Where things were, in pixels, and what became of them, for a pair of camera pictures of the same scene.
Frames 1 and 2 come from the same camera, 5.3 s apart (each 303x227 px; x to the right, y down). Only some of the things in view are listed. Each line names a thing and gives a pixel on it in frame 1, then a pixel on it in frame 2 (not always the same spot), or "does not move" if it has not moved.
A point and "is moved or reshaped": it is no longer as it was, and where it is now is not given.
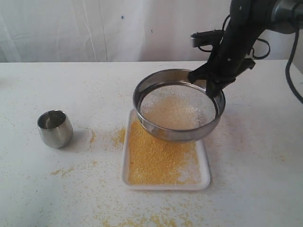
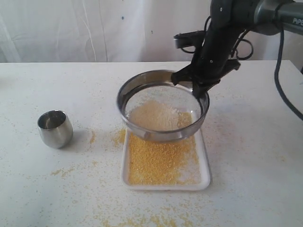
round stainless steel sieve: x=174 y=108 is moved or reshaped
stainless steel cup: x=55 y=128 does not move
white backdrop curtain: x=103 y=30 does not move
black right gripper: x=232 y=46 → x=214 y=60
